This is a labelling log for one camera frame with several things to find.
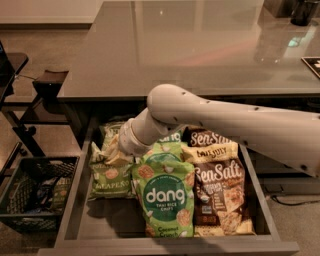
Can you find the dark cup on counter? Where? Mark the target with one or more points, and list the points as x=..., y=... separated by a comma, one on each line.
x=303, y=12

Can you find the green jalapeno chip bag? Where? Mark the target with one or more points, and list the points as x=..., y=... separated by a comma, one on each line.
x=109, y=180
x=108, y=131

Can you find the middle green dang chip bag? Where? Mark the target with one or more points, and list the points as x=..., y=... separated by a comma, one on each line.
x=162, y=153

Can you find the front green dang chip bag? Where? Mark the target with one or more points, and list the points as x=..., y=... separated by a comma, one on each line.
x=165, y=192

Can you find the dark bar stool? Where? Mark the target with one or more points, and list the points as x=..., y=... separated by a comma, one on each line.
x=44, y=109

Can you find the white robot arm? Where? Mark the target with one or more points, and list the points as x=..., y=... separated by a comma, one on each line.
x=287, y=136

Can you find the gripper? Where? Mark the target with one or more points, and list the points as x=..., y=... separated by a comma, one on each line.
x=125, y=138

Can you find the brown sea salt bag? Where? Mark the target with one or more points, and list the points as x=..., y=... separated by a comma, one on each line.
x=200, y=137
x=219, y=191

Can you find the rear brown sea salt bag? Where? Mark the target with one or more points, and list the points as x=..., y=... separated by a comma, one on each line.
x=200, y=137

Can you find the green dang chip bag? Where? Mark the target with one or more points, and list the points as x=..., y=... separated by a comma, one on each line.
x=162, y=153
x=165, y=192
x=174, y=137

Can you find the rear green dang chip bag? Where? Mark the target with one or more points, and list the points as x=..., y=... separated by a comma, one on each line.
x=174, y=137

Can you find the dark tray on counter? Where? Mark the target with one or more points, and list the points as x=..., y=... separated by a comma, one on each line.
x=313, y=63

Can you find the front brown sea salt bag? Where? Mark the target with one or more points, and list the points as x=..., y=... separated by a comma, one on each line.
x=219, y=191

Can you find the lower cabinet drawers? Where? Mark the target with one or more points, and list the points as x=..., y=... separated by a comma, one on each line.
x=277, y=178

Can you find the grey open drawer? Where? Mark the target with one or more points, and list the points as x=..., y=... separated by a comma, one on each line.
x=115, y=227

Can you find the black chair at left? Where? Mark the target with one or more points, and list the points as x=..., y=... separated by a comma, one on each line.
x=10, y=66

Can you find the black plastic crate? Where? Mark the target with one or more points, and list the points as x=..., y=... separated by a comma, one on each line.
x=35, y=197

